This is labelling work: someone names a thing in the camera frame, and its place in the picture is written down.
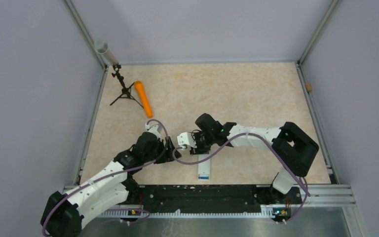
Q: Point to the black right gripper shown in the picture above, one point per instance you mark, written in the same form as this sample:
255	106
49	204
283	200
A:
199	150

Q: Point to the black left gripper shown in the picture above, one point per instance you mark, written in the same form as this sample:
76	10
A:
167	156

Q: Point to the white remote control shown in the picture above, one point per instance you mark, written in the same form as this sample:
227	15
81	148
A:
204	168

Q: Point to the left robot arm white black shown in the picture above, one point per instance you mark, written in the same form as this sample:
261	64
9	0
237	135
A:
66	214

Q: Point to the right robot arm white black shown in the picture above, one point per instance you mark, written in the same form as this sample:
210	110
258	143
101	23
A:
293	148

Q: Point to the black mini tripod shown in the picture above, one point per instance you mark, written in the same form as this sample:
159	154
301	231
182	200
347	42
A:
125	90

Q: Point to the small cork piece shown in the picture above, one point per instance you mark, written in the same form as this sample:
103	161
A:
308	87

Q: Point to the grey tube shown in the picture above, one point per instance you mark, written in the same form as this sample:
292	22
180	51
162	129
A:
101	47

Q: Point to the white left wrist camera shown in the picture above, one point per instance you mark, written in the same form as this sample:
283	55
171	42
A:
155	129

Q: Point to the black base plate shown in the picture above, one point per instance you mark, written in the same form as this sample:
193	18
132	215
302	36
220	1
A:
210	198

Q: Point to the white cable duct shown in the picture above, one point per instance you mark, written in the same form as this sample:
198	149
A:
120	213

